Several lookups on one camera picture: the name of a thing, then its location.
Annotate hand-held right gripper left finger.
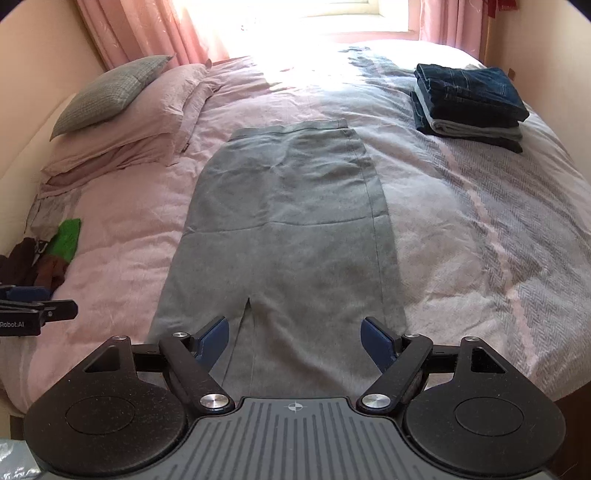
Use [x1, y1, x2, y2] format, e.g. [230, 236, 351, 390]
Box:
[85, 316, 235, 415]

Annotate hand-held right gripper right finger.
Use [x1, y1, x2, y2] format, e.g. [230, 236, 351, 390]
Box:
[357, 316, 507, 415]

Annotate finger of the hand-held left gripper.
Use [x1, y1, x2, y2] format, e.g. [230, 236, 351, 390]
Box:
[0, 285, 51, 302]
[0, 299, 79, 325]

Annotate grey knit skirt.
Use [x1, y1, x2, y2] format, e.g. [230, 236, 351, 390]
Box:
[147, 118, 408, 401]

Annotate rust brown garment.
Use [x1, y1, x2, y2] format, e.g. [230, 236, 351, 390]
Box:
[34, 255, 71, 294]

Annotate dark brown garment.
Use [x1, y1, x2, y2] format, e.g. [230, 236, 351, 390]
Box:
[0, 237, 40, 288]

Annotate cream quilted headboard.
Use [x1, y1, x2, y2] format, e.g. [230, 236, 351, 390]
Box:
[0, 92, 78, 259]

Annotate pink grey striped blanket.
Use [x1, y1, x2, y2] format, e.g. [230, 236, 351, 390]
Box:
[0, 39, 591, 416]

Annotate folded pink sheet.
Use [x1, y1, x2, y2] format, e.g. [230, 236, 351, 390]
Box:
[41, 83, 220, 188]

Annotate grey checked pillow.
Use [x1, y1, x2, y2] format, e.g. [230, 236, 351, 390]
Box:
[49, 54, 176, 140]

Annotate light grey folded pants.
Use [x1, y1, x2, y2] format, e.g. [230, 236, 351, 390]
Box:
[424, 117, 524, 142]

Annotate dark navy folded jeans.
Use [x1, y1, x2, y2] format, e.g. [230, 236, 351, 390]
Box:
[410, 90, 525, 154]

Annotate dark blue folded jeans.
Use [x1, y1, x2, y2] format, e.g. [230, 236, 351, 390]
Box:
[413, 63, 531, 128]

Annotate pink curtain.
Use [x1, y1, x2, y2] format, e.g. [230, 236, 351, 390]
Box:
[76, 0, 232, 71]
[417, 0, 491, 62]

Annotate window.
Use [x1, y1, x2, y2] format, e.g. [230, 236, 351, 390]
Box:
[291, 0, 419, 34]

